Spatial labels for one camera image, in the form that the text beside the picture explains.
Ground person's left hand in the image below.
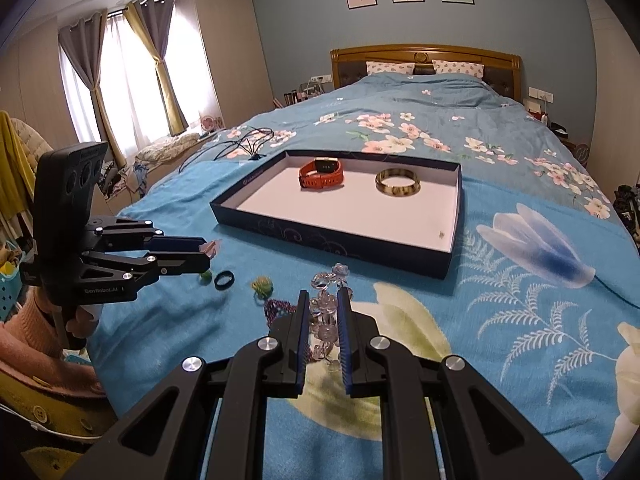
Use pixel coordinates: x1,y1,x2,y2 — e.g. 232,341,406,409
64,302,103,336

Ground orange smartwatch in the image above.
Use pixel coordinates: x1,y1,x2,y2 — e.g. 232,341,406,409
299,157,345,189

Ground grey and gold curtain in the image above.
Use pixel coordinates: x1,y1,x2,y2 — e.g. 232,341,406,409
122,0,190,137
56,10,128,168

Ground grey-blue floral quilt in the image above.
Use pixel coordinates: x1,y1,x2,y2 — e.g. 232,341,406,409
130,72,626,241

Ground mixed clothes pile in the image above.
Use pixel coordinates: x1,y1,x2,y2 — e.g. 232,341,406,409
100,160,151,198

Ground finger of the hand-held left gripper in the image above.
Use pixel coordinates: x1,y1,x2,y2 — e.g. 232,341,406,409
87,216,208,257
82,249,213,281

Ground tortoiseshell bangle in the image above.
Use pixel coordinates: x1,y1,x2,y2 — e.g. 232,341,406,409
375,168,420,198

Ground yellow hanging garment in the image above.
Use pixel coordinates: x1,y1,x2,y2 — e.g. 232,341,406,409
0,110,31,221

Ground dark clothes pile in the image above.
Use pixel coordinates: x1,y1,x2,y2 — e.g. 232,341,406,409
612,185,640,246

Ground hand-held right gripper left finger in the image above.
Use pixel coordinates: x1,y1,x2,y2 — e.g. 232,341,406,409
62,289,312,480

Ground folded floral bedding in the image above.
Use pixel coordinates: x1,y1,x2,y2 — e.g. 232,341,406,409
135,132,198,161

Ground black cables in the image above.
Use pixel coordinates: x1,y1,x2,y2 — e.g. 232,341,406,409
178,127,275,173

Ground wooden headboard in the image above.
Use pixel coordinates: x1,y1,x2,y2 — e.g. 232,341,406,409
330,44,523,101

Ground group of cosmetics bottles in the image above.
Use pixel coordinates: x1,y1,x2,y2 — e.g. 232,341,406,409
272,77,331,108

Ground clear crystal bead bracelet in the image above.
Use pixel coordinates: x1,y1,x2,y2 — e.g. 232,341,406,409
309,262,353,363

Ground bright blue flower blanket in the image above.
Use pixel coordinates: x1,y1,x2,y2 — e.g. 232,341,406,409
87,160,640,480

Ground purple bead bracelet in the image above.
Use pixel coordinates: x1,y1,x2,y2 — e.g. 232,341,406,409
263,297,301,328

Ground dark blue box tray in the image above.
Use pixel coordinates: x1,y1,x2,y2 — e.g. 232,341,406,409
209,149,463,280

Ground person's yellow jacket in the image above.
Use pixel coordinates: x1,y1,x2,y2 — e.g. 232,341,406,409
0,360,118,443

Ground blue plastic basket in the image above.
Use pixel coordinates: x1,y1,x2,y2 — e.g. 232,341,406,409
0,255,26,321

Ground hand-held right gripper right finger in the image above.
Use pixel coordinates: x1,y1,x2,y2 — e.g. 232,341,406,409
336,286,583,480

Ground white sheer curtain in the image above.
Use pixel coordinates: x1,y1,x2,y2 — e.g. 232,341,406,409
60,7,221,146

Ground person's left forearm pink sleeve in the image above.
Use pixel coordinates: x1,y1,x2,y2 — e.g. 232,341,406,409
0,287,106,398

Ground white patterned pillow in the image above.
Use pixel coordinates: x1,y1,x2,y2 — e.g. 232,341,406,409
366,61,416,77
432,60,485,79

